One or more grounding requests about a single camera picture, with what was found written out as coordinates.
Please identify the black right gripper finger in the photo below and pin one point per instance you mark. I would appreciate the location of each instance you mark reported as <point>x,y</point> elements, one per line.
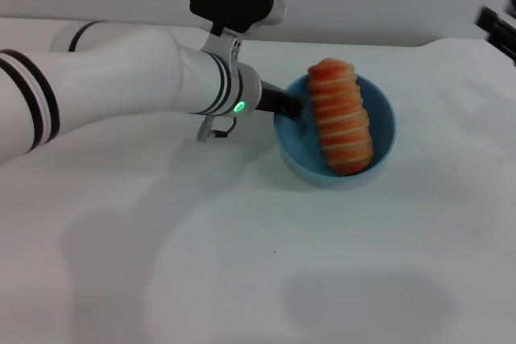
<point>504,48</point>
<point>498,21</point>

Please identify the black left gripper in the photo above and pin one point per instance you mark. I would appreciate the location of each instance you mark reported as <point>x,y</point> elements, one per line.
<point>269,98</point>

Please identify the blue bowl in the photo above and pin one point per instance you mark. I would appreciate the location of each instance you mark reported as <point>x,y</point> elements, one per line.
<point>298,150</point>

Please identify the orange striped bread loaf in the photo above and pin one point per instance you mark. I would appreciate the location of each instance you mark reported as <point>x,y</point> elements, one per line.
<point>342,118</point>

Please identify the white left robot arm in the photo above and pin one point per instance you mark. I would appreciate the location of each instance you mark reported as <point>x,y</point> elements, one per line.
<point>113,82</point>

